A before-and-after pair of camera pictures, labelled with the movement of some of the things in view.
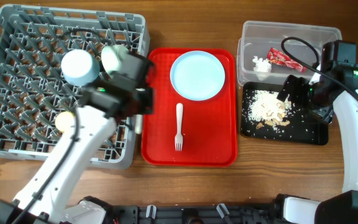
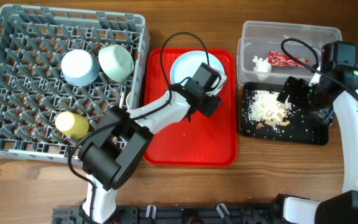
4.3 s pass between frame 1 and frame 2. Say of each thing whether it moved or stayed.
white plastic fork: moved
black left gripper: moved
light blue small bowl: stayed
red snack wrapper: moved
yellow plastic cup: stayed
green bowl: stayed
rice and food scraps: stayed
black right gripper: stayed
